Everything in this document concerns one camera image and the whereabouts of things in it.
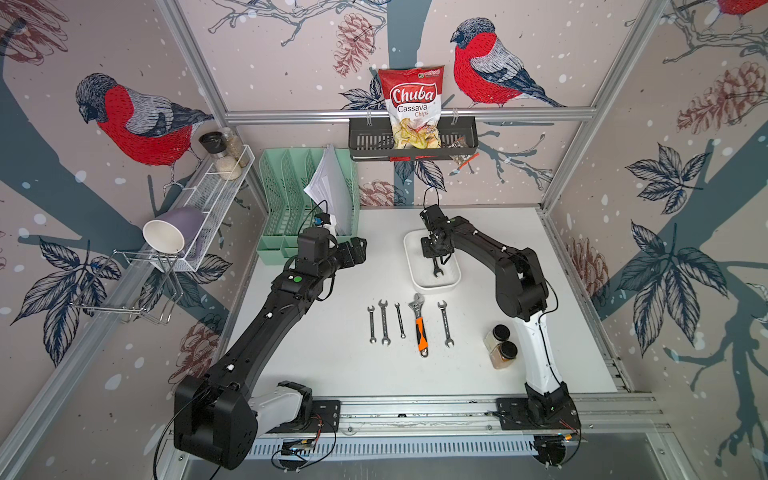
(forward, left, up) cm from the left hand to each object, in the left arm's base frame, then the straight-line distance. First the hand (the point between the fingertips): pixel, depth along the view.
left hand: (359, 237), depth 79 cm
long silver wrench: (-20, -26, -25) cm, 41 cm away
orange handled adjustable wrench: (-21, -18, -25) cm, 37 cm away
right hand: (+12, -22, -21) cm, 33 cm away
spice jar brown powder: (-26, -37, -15) cm, 48 cm away
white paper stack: (+21, +11, 0) cm, 24 cm away
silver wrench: (+4, -24, -22) cm, 33 cm away
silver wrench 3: (-18, -12, -25) cm, 33 cm away
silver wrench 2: (-19, -7, -24) cm, 32 cm away
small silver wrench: (-19, -3, -25) cm, 32 cm away
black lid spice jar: (-21, -37, -15) cm, 45 cm away
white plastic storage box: (+5, -19, -24) cm, 31 cm away
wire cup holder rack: (-20, +42, +11) cm, 48 cm away
